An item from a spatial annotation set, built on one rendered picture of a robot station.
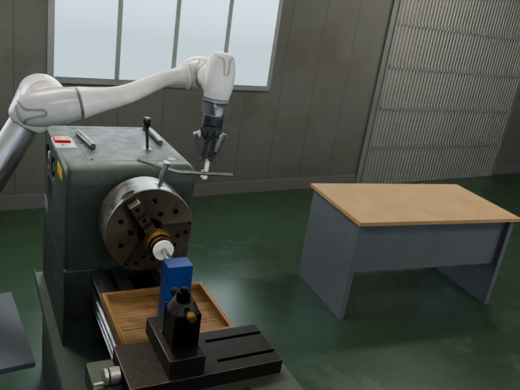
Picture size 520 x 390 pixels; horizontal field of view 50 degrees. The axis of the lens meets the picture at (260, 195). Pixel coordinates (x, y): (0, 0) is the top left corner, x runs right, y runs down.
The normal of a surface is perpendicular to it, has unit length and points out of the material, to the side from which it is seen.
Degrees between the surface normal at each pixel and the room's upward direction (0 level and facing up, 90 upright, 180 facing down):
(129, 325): 0
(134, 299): 0
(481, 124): 90
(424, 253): 90
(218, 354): 0
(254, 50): 90
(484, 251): 90
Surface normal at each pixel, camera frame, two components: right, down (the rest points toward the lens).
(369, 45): 0.52, 0.37
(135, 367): 0.15, -0.93
